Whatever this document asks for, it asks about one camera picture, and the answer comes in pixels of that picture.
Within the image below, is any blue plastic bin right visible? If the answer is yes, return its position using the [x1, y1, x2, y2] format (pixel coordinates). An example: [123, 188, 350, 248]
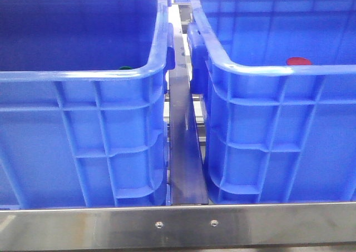
[189, 0, 355, 204]

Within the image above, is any steel front rack rail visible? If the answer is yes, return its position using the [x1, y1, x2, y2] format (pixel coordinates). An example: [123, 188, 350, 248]
[1, 202, 355, 251]

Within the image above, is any blue plastic bin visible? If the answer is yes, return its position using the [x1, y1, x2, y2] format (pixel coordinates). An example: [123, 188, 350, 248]
[1, 0, 175, 210]
[189, 0, 355, 204]

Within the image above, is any green push button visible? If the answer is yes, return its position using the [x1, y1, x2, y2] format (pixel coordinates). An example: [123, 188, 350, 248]
[118, 66, 133, 70]

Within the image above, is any steel divider rail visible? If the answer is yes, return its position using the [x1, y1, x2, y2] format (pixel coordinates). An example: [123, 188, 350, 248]
[168, 32, 209, 205]

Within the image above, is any blue plastic bin left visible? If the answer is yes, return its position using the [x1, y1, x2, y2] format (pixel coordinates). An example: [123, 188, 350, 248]
[1, 0, 175, 210]

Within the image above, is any red mushroom push button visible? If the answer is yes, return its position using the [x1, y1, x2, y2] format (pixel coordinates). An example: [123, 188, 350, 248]
[286, 57, 312, 66]

